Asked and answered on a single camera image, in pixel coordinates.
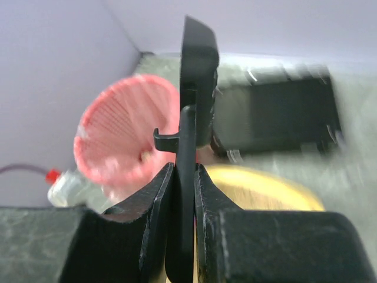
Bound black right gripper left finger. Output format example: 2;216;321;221
59;163;174;282

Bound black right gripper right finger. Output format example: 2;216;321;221
195;165;376;282

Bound yellow litter box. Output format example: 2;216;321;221
206;165;325;211

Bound black litter scoop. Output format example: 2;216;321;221
154;15;219;282

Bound red waste basket with liner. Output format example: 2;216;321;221
72;74;181;189

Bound black carrying case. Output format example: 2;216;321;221
211;71;343;160

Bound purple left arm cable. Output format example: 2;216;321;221
0;163;48;176

